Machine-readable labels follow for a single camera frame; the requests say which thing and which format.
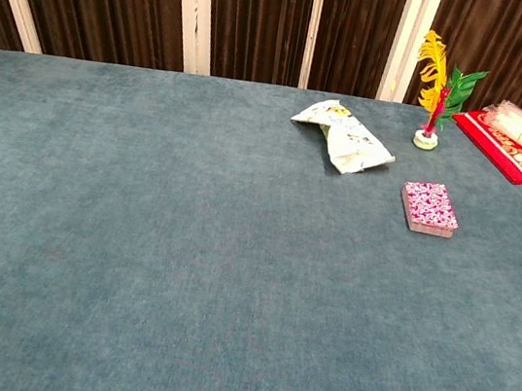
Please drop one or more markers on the crumpled white snack bag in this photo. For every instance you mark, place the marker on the crumpled white snack bag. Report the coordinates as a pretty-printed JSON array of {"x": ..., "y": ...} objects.
[{"x": 351, "y": 142}]

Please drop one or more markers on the teal velvet table cloth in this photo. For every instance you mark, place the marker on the teal velvet table cloth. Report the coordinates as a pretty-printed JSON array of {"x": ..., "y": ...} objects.
[{"x": 159, "y": 249}]

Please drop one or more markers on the yellow green feather shuttlecock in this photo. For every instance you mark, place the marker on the yellow green feather shuttlecock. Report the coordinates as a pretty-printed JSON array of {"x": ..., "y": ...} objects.
[{"x": 436, "y": 79}]

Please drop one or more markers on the red printed flat packet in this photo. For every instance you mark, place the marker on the red printed flat packet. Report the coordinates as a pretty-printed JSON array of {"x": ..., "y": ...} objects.
[{"x": 499, "y": 147}]

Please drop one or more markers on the thin white frame post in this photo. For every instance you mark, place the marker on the thin white frame post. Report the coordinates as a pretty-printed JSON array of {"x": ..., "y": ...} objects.
[{"x": 312, "y": 31}]

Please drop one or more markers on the wide white frame post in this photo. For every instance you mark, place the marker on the wide white frame post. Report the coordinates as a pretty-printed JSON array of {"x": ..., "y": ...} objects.
[
  {"x": 409, "y": 40},
  {"x": 196, "y": 13}
]

